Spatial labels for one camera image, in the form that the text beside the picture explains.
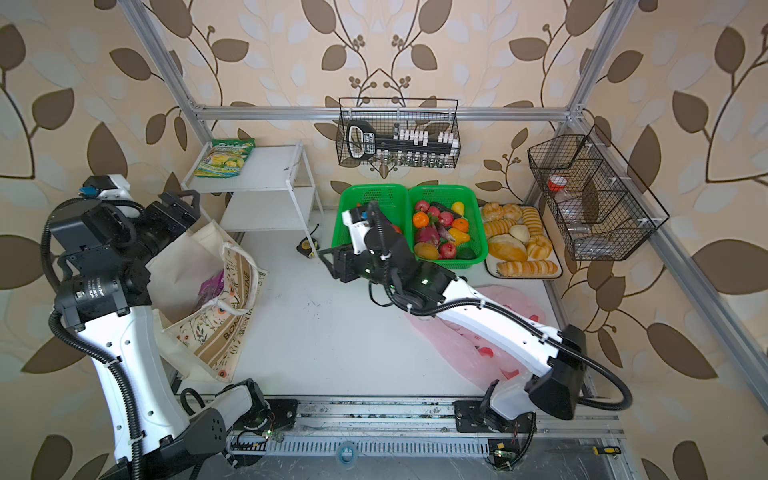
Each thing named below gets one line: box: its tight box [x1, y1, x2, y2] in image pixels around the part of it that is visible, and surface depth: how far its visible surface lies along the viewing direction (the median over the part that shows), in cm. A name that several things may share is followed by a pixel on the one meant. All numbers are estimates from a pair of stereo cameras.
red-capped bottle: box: [547, 174, 585, 222], surface depth 83 cm
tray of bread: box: [480, 205, 563, 279], surface depth 106 cm
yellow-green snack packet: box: [193, 138, 256, 179], surface depth 86 cm
